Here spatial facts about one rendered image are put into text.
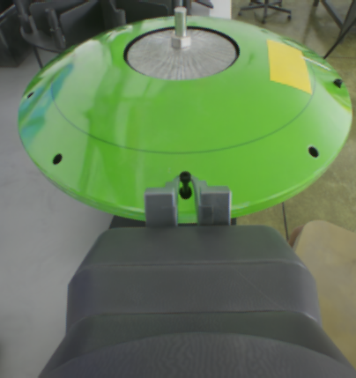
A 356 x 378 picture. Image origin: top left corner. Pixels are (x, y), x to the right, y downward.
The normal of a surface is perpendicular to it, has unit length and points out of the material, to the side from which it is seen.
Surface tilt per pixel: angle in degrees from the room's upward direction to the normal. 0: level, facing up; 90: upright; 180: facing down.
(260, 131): 21
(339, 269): 0
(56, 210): 0
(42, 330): 0
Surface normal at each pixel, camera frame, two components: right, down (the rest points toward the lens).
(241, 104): 0.09, -0.43
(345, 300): -0.04, -0.62
